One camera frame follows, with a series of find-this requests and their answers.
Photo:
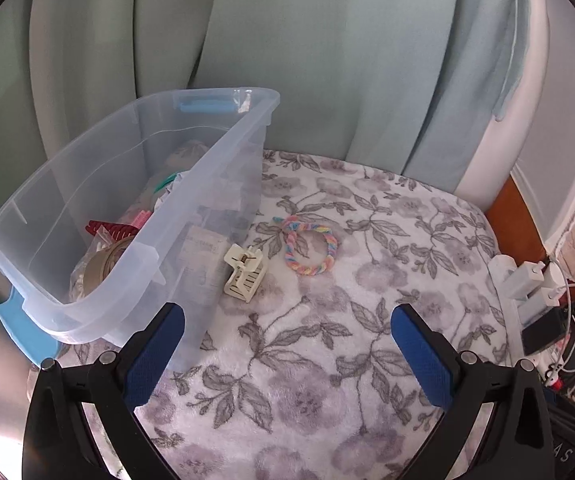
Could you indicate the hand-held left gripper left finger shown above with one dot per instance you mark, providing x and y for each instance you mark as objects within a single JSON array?
[{"x": 150, "y": 360}]

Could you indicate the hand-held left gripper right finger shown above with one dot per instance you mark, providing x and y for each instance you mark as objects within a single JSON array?
[{"x": 422, "y": 355}]

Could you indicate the brown tape roll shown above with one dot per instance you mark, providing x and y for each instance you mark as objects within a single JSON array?
[{"x": 102, "y": 265}]

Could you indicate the white and blue medicine box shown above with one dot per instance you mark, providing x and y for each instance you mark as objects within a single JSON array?
[{"x": 202, "y": 252}]

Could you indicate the cream hair claw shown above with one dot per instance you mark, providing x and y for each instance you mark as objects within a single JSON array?
[{"x": 245, "y": 272}]

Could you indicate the red hair claw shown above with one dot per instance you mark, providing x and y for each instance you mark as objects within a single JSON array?
[{"x": 112, "y": 230}]

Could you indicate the pink hair roller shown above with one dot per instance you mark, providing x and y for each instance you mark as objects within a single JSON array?
[{"x": 142, "y": 218}]

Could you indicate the white paper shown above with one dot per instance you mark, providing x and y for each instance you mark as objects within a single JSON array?
[{"x": 180, "y": 185}]

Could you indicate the clear plastic container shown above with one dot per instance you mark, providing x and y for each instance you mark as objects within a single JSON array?
[{"x": 117, "y": 135}]

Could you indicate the black power adapter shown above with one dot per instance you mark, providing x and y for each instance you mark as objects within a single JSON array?
[{"x": 542, "y": 332}]

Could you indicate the floral blanket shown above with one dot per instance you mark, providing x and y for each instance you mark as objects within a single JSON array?
[{"x": 317, "y": 360}]

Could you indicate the white power strip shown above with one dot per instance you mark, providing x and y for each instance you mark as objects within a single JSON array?
[{"x": 502, "y": 270}]

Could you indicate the white charger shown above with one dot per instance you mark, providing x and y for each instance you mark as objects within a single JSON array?
[{"x": 527, "y": 280}]

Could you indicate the white headboard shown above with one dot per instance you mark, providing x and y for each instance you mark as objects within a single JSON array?
[{"x": 557, "y": 135}]

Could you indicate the pale green curtain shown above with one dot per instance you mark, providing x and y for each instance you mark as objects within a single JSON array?
[{"x": 317, "y": 60}]

